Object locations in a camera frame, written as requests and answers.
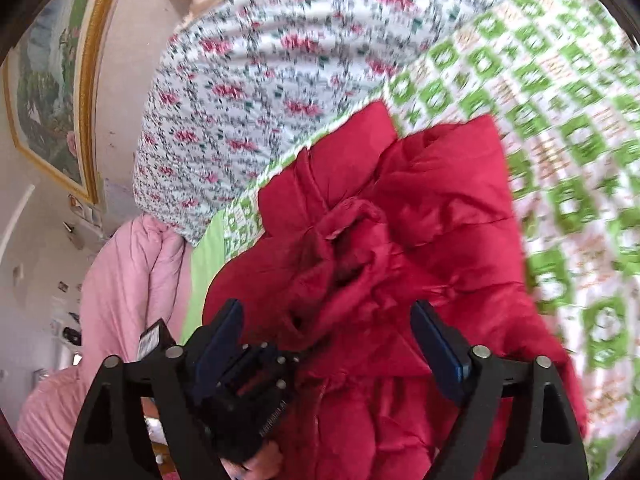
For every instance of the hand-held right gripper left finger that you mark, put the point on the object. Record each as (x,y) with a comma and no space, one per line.
(216,340)

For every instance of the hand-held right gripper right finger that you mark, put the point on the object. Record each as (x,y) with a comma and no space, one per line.
(440,350)

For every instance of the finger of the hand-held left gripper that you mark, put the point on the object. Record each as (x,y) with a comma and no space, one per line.
(270,357)
(235,390)

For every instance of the red quilted jacket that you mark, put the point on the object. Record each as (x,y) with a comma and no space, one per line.
(400,240)

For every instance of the person's left hand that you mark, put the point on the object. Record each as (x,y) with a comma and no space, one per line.
(260,465)

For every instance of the pink quilt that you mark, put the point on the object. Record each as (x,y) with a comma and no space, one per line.
(125,280)

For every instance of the green printed bed sheet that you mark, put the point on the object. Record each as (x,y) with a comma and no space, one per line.
(565,125)

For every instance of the floral quilt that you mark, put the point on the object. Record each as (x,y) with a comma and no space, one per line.
(280,80)

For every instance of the metal wall clip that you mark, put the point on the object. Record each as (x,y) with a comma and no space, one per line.
(74,229)

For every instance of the gold framed wall picture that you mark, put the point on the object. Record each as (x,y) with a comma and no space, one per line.
(55,85)

